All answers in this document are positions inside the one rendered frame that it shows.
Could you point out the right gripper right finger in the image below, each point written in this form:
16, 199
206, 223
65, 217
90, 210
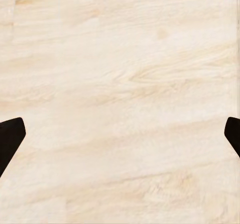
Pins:
232, 133

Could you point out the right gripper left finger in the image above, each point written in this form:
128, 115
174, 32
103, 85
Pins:
12, 133

